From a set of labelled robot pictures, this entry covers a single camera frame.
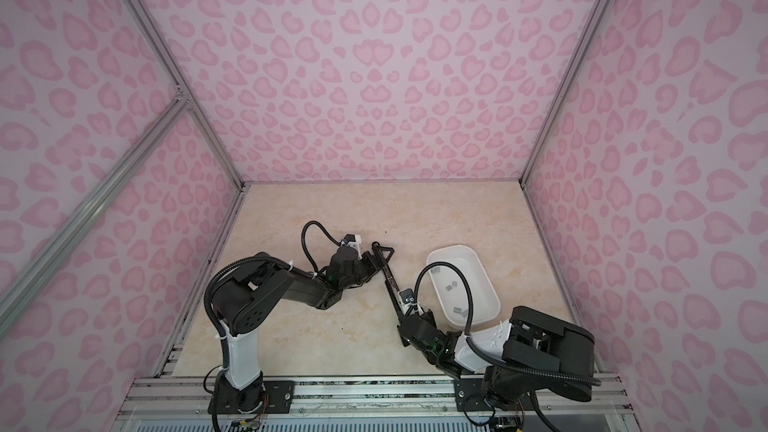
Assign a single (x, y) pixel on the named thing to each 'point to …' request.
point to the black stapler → (392, 287)
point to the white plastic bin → (452, 289)
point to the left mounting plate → (276, 394)
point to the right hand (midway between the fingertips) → (403, 312)
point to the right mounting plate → (469, 394)
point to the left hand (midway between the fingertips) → (392, 253)
